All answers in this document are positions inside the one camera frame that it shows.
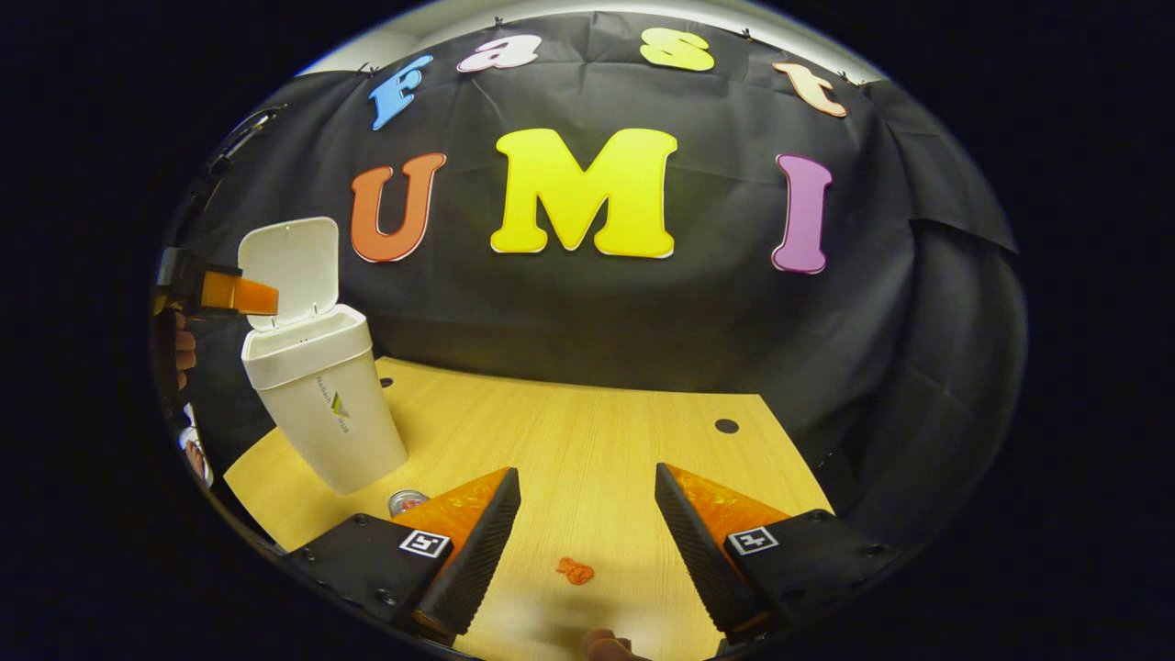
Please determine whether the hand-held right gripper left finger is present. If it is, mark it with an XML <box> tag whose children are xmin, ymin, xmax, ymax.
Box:
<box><xmin>285</xmin><ymin>466</ymin><xmax>522</xmax><ymax>644</ymax></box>

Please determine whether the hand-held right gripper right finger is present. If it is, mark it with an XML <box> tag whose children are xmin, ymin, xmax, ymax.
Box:
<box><xmin>655</xmin><ymin>462</ymin><xmax>901</xmax><ymax>644</ymax></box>

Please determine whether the wooden desktop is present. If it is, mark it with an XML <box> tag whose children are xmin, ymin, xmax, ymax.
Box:
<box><xmin>223</xmin><ymin>356</ymin><xmax>836</xmax><ymax>661</ymax></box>

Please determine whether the white desktop garbage bin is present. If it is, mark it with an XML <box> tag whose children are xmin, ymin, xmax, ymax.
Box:
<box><xmin>237</xmin><ymin>217</ymin><xmax>408</xmax><ymax>497</ymax></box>

